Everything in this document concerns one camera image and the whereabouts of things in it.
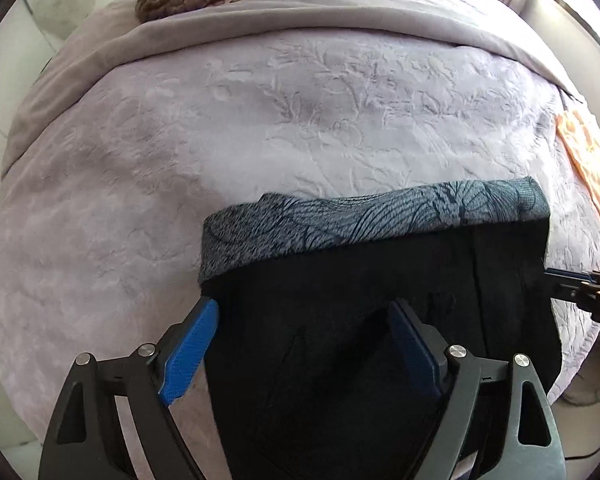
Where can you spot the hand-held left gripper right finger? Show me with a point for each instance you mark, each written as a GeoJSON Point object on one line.
{"type": "Point", "coordinates": [412, 352]}

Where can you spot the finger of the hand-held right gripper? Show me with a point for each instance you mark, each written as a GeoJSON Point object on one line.
{"type": "Point", "coordinates": [575, 274]}
{"type": "Point", "coordinates": [577, 296]}

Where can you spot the orange cloth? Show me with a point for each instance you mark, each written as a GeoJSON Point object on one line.
{"type": "Point", "coordinates": [590, 160]}

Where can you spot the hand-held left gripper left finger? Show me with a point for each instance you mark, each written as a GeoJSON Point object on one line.
{"type": "Point", "coordinates": [187, 355]}

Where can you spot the lavender embossed blanket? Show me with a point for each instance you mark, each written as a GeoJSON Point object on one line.
{"type": "Point", "coordinates": [230, 135]}

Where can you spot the black pants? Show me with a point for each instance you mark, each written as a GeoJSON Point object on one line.
{"type": "Point", "coordinates": [330, 360]}

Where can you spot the smooth grey bed cover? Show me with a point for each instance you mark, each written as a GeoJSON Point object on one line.
{"type": "Point", "coordinates": [330, 12]}

